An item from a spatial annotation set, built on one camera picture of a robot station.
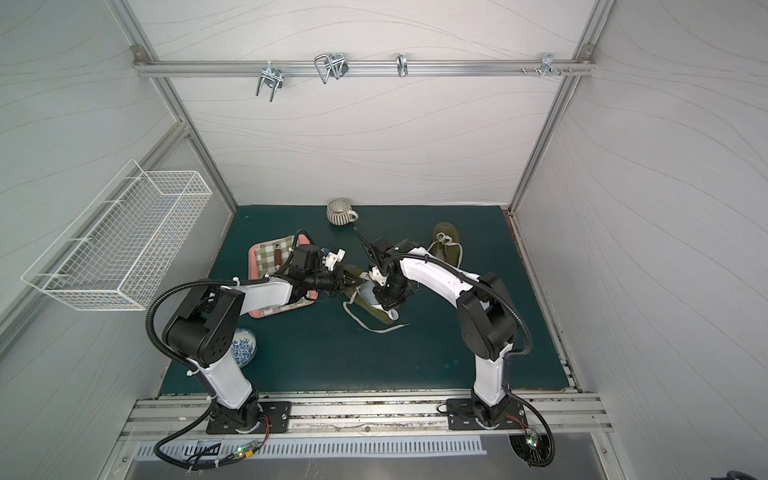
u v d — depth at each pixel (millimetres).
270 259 1044
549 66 764
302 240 1102
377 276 829
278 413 735
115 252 677
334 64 765
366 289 926
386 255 660
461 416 739
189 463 670
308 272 779
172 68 787
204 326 484
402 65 783
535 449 717
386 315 849
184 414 757
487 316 485
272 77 787
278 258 1042
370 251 731
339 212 1120
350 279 890
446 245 1018
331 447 703
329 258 882
